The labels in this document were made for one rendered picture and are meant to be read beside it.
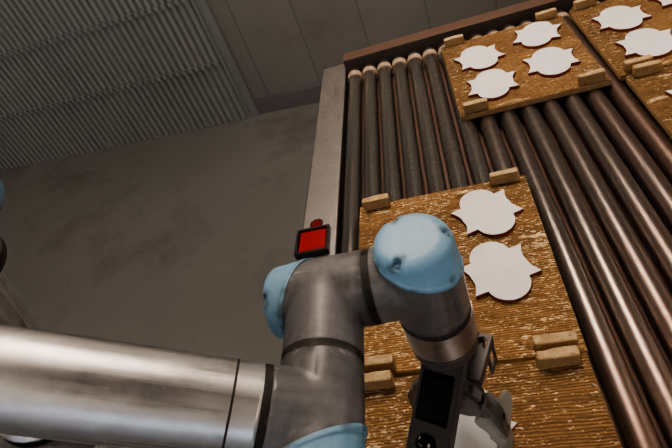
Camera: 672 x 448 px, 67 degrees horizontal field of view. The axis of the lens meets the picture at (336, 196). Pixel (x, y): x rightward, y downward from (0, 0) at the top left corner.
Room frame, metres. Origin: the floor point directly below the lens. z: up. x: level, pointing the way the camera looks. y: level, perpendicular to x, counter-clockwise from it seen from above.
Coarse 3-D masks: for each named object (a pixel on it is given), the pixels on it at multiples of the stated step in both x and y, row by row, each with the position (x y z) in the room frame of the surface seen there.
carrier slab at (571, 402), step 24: (528, 360) 0.40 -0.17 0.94; (408, 384) 0.44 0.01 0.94; (504, 384) 0.38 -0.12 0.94; (528, 384) 0.37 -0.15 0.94; (552, 384) 0.35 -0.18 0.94; (576, 384) 0.34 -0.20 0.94; (384, 408) 0.42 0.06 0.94; (408, 408) 0.40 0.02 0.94; (528, 408) 0.34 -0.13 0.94; (552, 408) 0.32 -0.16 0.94; (576, 408) 0.31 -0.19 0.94; (600, 408) 0.30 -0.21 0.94; (384, 432) 0.38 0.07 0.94; (528, 432) 0.31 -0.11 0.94; (552, 432) 0.30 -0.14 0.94; (576, 432) 0.28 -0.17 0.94; (600, 432) 0.27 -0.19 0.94
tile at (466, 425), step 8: (464, 416) 0.34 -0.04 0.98; (472, 416) 0.33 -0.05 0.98; (464, 424) 0.33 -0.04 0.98; (472, 424) 0.33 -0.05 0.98; (512, 424) 0.31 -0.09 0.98; (464, 432) 0.32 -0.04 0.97; (472, 432) 0.32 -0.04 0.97; (480, 432) 0.31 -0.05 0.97; (456, 440) 0.32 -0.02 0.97; (464, 440) 0.31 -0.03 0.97; (472, 440) 0.31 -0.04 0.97; (480, 440) 0.30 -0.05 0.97; (488, 440) 0.30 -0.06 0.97
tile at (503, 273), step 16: (480, 256) 0.61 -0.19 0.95; (496, 256) 0.59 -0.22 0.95; (512, 256) 0.58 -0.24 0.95; (464, 272) 0.59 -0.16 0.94; (480, 272) 0.57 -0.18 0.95; (496, 272) 0.56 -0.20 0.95; (512, 272) 0.55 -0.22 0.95; (528, 272) 0.53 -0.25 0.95; (480, 288) 0.54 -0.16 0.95; (496, 288) 0.53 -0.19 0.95; (512, 288) 0.52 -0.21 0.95; (528, 288) 0.51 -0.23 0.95
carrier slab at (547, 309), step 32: (448, 192) 0.81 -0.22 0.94; (512, 192) 0.73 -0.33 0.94; (384, 224) 0.79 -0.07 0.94; (448, 224) 0.72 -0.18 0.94; (544, 256) 0.56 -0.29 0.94; (544, 288) 0.50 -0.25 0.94; (480, 320) 0.49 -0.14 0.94; (512, 320) 0.47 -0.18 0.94; (544, 320) 0.45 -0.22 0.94; (576, 320) 0.43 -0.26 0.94; (384, 352) 0.51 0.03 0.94; (512, 352) 0.42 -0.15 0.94
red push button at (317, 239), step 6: (324, 228) 0.86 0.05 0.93; (306, 234) 0.87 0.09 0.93; (312, 234) 0.86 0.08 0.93; (318, 234) 0.85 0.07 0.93; (324, 234) 0.85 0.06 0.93; (300, 240) 0.86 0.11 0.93; (306, 240) 0.85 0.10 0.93; (312, 240) 0.84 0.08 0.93; (318, 240) 0.83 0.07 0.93; (324, 240) 0.83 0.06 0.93; (300, 246) 0.84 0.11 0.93; (306, 246) 0.83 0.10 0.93; (312, 246) 0.82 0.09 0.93; (318, 246) 0.82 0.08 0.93; (324, 246) 0.81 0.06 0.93
